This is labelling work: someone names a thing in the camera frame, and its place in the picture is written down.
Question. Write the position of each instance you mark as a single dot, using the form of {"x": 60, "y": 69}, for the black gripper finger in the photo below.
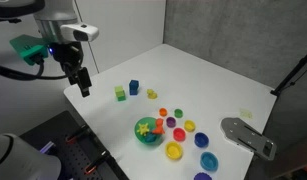
{"x": 72, "y": 77}
{"x": 84, "y": 81}

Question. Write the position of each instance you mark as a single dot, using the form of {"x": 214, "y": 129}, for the small orange cup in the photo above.
{"x": 163, "y": 112}

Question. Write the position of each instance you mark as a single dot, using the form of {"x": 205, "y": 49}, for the green bowl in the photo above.
{"x": 143, "y": 138}

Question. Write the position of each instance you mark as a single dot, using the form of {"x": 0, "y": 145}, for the orange figure toy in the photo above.
{"x": 158, "y": 127}

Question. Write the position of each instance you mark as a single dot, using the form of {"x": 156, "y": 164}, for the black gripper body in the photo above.
{"x": 67, "y": 53}

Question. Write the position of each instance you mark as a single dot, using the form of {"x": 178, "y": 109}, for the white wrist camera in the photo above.
{"x": 80, "y": 31}

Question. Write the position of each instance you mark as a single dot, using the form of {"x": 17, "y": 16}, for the yellow duck toy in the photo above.
{"x": 152, "y": 94}

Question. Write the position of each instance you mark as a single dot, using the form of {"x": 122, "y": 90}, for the light blue cup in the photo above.
{"x": 209, "y": 161}

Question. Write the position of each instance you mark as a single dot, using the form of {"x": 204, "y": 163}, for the black stand pole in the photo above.
{"x": 293, "y": 71}

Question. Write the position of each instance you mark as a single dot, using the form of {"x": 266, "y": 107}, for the small yellow cup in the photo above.
{"x": 189, "y": 125}

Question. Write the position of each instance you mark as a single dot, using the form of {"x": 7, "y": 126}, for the light green cube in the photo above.
{"x": 119, "y": 91}

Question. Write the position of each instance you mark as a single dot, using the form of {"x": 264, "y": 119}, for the grey metal mounting plate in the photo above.
{"x": 239, "y": 133}

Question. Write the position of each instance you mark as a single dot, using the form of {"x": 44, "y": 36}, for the blue cube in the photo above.
{"x": 133, "y": 85}
{"x": 133, "y": 92}

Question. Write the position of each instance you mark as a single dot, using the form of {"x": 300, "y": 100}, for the black perforated board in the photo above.
{"x": 59, "y": 133}

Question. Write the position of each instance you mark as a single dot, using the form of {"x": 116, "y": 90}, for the small purple cup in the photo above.
{"x": 171, "y": 122}

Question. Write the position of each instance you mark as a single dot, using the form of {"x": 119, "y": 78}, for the blue toy piece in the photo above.
{"x": 150, "y": 137}

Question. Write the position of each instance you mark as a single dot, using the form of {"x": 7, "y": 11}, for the small green cup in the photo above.
{"x": 178, "y": 113}

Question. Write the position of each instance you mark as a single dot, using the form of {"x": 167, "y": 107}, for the black clamp orange tips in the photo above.
{"x": 78, "y": 133}
{"x": 97, "y": 162}

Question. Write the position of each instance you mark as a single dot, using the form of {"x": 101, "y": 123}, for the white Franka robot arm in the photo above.
{"x": 54, "y": 15}

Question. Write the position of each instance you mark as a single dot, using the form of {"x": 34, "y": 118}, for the yellow star toy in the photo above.
{"x": 143, "y": 129}

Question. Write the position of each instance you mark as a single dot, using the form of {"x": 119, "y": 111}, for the large yellow cup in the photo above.
{"x": 174, "y": 150}

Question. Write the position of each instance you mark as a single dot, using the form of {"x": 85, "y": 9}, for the yellow tape patch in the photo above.
{"x": 246, "y": 113}

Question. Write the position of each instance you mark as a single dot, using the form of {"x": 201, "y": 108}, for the dark blue cup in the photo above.
{"x": 201, "y": 140}

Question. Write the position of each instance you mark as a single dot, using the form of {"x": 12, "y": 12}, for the large purple cup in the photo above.
{"x": 203, "y": 176}

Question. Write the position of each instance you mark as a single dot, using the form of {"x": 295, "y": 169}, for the red cup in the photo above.
{"x": 179, "y": 134}

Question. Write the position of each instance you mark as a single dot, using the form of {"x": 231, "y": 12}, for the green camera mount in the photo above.
{"x": 28, "y": 48}

